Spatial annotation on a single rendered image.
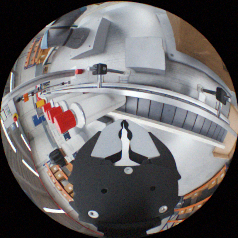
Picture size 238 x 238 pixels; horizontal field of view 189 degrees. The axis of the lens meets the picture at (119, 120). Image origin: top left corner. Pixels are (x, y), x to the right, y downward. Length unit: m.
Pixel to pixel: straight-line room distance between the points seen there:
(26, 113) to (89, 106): 8.32
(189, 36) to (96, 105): 0.25
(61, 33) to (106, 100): 0.37
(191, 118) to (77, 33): 0.53
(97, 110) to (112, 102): 0.05
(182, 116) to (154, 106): 0.09
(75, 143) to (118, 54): 0.49
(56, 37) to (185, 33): 0.41
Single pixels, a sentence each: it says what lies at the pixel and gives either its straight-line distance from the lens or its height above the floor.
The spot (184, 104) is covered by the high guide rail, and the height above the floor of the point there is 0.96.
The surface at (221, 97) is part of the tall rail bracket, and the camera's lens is 0.20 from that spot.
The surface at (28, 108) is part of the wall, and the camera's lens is 8.35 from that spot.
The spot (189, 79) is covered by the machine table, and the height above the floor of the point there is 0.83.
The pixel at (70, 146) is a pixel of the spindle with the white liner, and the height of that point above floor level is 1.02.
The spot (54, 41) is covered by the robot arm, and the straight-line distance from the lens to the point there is 0.42.
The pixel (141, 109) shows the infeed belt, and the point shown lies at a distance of 0.25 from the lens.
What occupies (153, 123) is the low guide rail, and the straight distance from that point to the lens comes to 0.22.
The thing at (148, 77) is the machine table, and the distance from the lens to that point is 0.29.
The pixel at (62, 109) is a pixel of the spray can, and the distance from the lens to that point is 0.20.
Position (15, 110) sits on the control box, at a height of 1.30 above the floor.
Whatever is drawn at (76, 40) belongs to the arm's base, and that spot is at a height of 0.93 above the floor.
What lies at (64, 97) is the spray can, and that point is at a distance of 0.36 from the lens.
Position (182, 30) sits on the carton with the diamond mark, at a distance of 0.19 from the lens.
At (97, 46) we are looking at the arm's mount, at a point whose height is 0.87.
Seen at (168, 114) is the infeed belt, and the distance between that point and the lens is 0.24.
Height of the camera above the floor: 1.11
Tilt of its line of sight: 50 degrees down
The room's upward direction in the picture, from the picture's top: 127 degrees counter-clockwise
